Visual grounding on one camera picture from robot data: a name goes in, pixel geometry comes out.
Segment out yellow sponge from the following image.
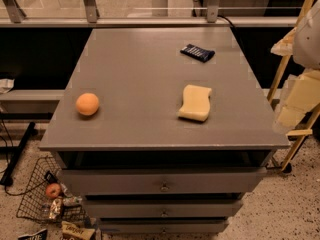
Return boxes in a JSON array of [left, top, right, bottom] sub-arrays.
[[177, 85, 212, 122]]

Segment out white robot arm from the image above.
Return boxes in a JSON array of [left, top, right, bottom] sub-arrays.
[[271, 1, 320, 133]]

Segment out dark blue snack bag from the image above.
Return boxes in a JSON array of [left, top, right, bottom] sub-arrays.
[[17, 229, 48, 240]]

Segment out grey drawer cabinet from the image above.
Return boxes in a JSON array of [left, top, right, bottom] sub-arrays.
[[41, 27, 288, 234]]

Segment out silver snack wrapper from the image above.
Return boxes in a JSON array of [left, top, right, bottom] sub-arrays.
[[49, 197, 63, 220]]

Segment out blue rxbar blueberry bar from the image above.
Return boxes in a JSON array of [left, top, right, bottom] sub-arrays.
[[180, 44, 215, 63]]

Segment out red apple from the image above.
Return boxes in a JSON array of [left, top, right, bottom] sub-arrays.
[[46, 183, 62, 199]]

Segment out orange fruit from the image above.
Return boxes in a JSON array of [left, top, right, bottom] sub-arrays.
[[76, 93, 99, 116]]

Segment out yellow snack bag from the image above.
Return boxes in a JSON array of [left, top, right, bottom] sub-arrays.
[[62, 221, 95, 240]]

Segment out black wire basket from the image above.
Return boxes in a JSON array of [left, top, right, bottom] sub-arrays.
[[16, 157, 86, 224]]

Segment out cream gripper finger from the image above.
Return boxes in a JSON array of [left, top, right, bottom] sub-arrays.
[[273, 69, 320, 133]]

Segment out black metal stand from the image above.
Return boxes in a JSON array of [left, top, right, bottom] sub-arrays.
[[0, 122, 36, 186]]

